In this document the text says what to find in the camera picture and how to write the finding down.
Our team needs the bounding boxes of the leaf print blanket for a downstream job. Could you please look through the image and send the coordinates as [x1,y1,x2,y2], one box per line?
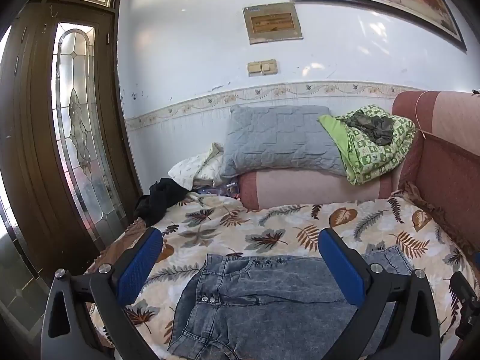
[88,191,475,360]

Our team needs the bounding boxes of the blue denim pants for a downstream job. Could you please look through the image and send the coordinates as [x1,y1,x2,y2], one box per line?
[167,244,415,360]

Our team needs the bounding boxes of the wooden stained glass door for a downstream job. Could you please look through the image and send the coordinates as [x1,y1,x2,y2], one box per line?
[0,0,143,282]

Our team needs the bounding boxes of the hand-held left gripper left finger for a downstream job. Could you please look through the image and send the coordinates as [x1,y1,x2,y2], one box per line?
[40,227,164,360]

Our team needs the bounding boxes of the beige wall panel box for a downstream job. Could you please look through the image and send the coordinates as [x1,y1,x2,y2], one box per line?
[243,2,304,45]

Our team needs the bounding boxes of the grey quilted pillow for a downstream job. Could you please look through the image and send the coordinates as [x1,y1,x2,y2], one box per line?
[219,105,347,179]

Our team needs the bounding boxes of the dark crumpled cloth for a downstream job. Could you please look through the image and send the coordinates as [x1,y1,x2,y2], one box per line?
[345,114,395,146]

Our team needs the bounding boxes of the green patterned blanket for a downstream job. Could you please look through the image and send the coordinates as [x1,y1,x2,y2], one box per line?
[318,105,417,186]

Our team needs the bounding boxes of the black cloth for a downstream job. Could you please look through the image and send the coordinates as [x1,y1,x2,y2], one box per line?
[134,177,190,227]

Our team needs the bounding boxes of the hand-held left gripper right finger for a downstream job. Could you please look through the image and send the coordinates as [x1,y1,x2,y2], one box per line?
[318,227,441,360]

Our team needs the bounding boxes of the purple patterned cloth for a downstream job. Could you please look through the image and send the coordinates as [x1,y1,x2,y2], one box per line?
[195,182,241,199]

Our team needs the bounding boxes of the beige light switch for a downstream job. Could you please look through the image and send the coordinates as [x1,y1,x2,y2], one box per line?
[247,59,279,77]

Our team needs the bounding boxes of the white floral cloth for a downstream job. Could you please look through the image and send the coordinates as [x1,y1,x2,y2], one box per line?
[167,142,226,191]

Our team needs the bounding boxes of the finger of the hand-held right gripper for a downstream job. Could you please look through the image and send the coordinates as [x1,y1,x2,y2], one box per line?
[451,270,480,342]

